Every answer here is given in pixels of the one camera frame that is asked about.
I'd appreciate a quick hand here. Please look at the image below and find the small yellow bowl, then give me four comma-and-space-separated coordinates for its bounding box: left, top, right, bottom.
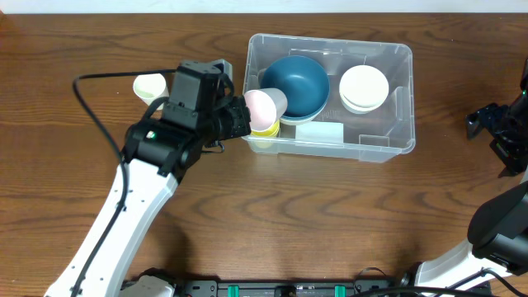
342, 101, 381, 115

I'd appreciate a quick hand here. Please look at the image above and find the yellow plastic cup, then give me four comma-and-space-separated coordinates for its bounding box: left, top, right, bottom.
251, 121, 280, 149

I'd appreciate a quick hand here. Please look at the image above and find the small white bowl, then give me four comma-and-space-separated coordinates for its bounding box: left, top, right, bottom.
338, 65, 389, 107

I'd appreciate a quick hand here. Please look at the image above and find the cream plastic cup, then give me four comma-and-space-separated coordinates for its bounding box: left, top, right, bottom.
133, 73, 169, 106

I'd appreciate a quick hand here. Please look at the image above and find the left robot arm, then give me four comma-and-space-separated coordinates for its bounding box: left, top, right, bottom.
46, 59, 250, 297

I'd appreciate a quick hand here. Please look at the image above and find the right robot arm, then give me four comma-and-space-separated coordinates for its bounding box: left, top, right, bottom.
401, 66, 527, 296

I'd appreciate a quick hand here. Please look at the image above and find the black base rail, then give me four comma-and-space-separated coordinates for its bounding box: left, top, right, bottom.
118, 275, 394, 297

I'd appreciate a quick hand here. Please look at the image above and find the clear plastic storage container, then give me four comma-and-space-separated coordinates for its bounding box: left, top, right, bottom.
243, 33, 416, 163

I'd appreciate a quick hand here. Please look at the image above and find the pink plastic cup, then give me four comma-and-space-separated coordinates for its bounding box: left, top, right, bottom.
243, 88, 288, 132

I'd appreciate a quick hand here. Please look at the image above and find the large dark blue bowl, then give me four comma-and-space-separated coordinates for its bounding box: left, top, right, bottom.
280, 100, 328, 125

